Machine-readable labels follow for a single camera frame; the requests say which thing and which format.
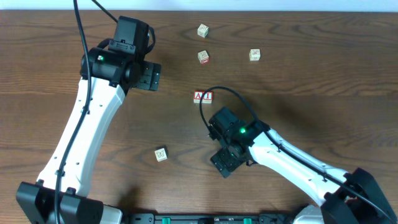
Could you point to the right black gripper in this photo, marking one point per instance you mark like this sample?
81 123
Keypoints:
224 162

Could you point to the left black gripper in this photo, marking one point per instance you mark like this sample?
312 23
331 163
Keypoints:
148 76

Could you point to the red letter A block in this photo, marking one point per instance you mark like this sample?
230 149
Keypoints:
197 96

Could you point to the red letter I block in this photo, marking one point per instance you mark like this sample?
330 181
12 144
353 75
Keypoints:
207 97

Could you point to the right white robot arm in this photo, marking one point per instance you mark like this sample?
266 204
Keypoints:
339 196

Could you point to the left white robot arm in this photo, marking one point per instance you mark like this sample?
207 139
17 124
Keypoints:
60 193

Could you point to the wooden block with red side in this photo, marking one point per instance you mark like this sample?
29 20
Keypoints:
203 57

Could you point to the butterfly wooden block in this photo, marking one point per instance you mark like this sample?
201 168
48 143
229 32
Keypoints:
161 154

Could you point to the top plain wooden block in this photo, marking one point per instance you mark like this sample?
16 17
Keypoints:
202 30

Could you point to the plain wooden block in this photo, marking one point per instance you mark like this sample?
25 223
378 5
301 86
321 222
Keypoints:
202 30
254 54

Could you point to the right plain wooden block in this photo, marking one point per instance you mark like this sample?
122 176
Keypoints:
254 54

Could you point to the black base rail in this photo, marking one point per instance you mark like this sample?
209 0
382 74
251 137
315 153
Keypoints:
205 219

